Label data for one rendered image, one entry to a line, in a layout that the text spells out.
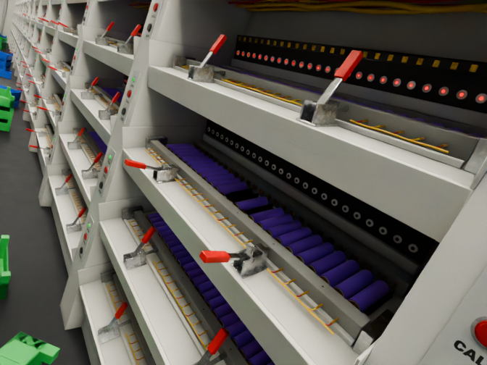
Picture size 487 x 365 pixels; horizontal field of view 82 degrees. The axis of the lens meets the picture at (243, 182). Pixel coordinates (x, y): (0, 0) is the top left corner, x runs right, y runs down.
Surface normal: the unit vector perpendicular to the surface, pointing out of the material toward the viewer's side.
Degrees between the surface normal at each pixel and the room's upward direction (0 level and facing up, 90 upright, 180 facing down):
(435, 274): 90
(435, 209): 107
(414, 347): 90
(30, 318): 0
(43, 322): 0
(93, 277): 90
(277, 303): 17
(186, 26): 90
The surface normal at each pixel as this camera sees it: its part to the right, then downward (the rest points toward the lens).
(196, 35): 0.59, 0.43
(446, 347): -0.71, -0.13
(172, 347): 0.16, -0.90
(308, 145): -0.79, 0.13
